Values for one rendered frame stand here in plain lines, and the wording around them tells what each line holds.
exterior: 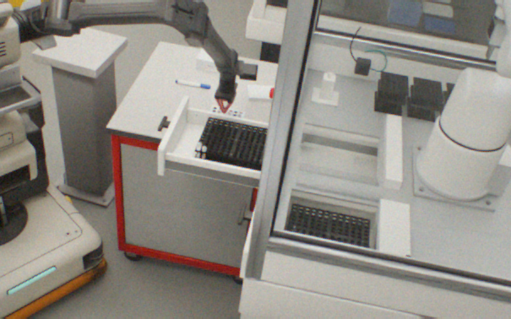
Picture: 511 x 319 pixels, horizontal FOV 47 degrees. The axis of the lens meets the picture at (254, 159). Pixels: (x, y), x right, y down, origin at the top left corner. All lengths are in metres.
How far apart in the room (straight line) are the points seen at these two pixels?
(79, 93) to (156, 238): 0.68
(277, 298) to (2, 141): 0.99
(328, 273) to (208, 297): 1.23
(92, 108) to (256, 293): 1.37
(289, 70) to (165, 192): 1.30
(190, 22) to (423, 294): 0.87
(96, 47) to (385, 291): 1.62
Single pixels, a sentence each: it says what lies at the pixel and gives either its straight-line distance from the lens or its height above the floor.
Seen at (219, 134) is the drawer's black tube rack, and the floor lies 0.90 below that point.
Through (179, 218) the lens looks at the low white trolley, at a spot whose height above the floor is 0.36.
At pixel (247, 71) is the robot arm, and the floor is 1.01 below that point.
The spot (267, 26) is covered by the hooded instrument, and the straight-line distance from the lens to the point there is 2.53.
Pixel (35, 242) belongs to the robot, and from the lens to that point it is 2.40.
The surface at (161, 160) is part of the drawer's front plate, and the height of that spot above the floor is 0.88.
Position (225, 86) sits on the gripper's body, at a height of 0.93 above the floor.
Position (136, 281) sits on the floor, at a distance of 2.59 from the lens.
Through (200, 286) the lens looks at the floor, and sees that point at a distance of 2.57.
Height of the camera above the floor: 2.07
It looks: 41 degrees down
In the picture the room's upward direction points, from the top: 8 degrees clockwise
